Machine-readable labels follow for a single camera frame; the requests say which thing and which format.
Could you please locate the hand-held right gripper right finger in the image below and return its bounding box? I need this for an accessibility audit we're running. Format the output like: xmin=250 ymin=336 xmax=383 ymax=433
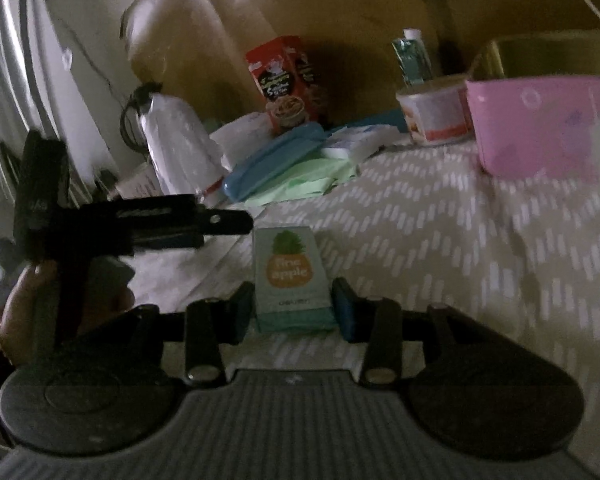
xmin=331 ymin=277 xmax=481 ymax=389

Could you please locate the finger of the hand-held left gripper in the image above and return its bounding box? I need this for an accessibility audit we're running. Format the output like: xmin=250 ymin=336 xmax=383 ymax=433
xmin=100 ymin=194 xmax=255 ymax=253

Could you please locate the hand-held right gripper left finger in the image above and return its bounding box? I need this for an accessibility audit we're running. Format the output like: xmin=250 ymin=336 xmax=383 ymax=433
xmin=122 ymin=281 xmax=256 ymax=389

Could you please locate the pineapple print box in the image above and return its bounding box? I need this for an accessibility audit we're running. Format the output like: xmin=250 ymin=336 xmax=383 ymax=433
xmin=251 ymin=225 xmax=338 ymax=333

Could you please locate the blue glasses case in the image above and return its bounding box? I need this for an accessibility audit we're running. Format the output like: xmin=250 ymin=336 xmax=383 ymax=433
xmin=221 ymin=121 xmax=327 ymax=204

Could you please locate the white tissue pack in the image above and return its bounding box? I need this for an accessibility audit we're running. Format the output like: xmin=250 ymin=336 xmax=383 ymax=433
xmin=210 ymin=111 xmax=273 ymax=171

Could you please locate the green packet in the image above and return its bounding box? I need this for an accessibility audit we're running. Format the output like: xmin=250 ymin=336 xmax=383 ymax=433
xmin=242 ymin=157 xmax=358 ymax=207

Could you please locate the pink cardboard box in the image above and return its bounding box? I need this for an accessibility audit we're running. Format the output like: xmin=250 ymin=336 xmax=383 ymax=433
xmin=465 ymin=35 xmax=600 ymax=183

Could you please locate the person's left hand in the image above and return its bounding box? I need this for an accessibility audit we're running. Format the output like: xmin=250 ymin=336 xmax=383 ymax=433
xmin=0 ymin=261 xmax=61 ymax=367

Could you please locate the tall white plastic pack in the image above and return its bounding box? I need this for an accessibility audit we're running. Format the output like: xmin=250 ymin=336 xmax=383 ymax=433
xmin=142 ymin=94 xmax=226 ymax=196

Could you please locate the white printed packet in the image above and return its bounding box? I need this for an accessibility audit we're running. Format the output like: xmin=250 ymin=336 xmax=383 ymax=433
xmin=112 ymin=165 xmax=166 ymax=201

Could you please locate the chevron patterned bed sheet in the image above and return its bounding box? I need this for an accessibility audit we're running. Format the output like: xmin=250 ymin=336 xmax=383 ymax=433
xmin=125 ymin=130 xmax=600 ymax=411

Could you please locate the red snack box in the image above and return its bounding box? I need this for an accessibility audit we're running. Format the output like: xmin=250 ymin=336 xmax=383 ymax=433
xmin=245 ymin=35 xmax=326 ymax=136

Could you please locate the white round tub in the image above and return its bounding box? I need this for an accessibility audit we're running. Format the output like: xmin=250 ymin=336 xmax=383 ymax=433
xmin=396 ymin=74 xmax=473 ymax=147

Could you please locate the black cord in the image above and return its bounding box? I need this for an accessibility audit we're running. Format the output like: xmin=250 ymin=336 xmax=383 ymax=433
xmin=120 ymin=82 xmax=161 ymax=151

